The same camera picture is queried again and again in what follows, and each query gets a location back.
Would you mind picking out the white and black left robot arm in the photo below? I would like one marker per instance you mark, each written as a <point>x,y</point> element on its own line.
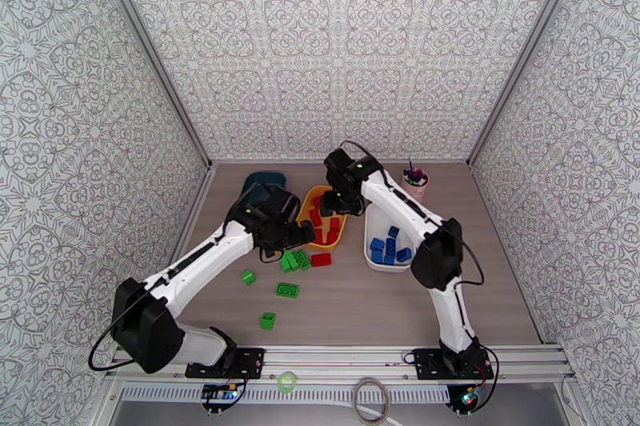
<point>200,259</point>

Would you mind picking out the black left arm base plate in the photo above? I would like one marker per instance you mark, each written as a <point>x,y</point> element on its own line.
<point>250,362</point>

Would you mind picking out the green tape roll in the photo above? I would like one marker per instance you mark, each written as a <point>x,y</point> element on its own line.
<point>280,380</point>

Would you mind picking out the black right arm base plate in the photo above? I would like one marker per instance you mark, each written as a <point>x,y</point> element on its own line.
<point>427,364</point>

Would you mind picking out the aluminium frame post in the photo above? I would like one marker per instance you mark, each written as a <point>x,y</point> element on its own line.
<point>152,52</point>
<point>526,51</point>

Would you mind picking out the green lego plate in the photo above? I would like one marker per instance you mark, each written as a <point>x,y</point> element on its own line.
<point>287,290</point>

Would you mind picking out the aluminium mounting rail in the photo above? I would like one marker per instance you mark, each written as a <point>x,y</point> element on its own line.
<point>340,362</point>

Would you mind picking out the green lego brick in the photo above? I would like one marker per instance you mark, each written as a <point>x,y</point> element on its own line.
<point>289,261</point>
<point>248,277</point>
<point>268,320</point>
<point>303,259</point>

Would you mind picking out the white plastic container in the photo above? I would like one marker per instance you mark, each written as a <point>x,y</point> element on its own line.
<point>375,227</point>

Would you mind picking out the pink pen cup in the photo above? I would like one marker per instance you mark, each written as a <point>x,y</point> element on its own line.
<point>419,192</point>

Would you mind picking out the dark teal plastic container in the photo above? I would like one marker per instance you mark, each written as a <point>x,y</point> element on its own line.
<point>265,180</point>

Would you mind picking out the purple pen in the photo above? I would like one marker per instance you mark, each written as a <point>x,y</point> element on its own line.
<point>411,169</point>

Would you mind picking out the yellow plastic container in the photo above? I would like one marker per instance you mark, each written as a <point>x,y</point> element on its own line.
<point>304,212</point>

